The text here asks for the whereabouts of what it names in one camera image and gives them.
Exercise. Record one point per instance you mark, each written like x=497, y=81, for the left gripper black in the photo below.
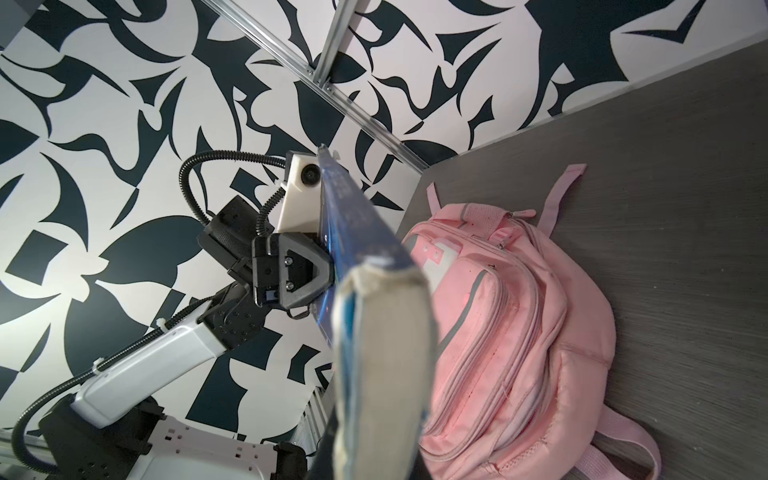
x=281, y=270

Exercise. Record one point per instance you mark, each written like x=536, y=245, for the blue Little Prince book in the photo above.
x=383, y=335

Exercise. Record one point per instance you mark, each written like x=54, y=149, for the pink student backpack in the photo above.
x=526, y=340

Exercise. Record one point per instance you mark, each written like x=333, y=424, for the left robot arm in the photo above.
x=105, y=423

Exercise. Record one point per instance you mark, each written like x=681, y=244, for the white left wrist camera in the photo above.
x=301, y=204

